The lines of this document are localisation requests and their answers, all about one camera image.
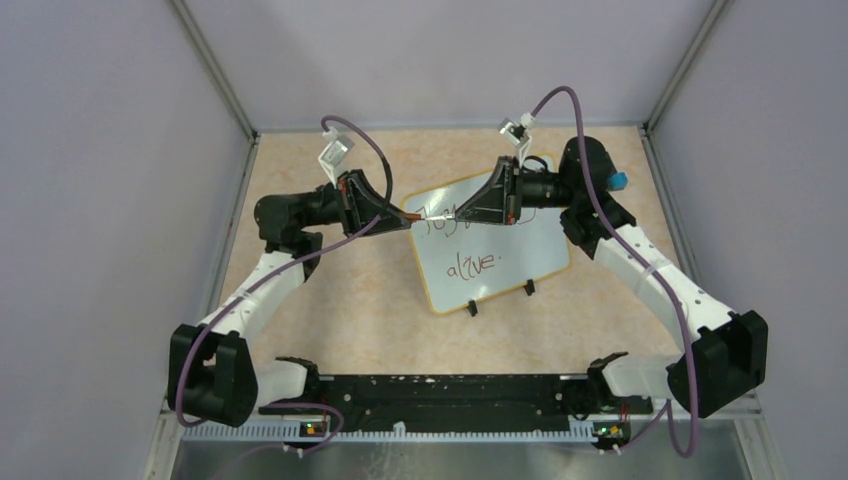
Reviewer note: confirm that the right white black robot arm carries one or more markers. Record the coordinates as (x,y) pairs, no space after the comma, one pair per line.
(723,352)

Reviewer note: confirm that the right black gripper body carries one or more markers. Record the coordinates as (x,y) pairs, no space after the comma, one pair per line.
(517,191)

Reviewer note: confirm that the white cable duct strip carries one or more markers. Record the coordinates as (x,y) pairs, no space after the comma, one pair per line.
(289,431)

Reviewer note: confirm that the aluminium frame rail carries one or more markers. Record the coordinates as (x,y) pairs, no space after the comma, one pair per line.
(633,446)

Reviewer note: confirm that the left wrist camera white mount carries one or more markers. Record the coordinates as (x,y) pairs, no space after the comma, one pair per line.
(331,158)

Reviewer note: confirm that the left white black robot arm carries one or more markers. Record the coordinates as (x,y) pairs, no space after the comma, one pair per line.
(212,376)

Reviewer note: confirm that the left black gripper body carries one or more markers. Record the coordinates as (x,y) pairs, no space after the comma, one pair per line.
(344,192)

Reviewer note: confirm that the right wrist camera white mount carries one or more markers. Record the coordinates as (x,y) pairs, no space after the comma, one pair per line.
(518,134)

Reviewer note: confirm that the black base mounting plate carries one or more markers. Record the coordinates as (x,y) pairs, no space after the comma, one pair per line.
(467,403)

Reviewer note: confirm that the light blue lego brick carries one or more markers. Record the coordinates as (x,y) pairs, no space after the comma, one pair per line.
(618,181)

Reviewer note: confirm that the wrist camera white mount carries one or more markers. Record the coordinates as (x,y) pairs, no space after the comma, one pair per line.
(518,134)
(331,158)

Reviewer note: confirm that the yellow-framed whiteboard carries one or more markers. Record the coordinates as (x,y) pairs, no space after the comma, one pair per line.
(463,264)

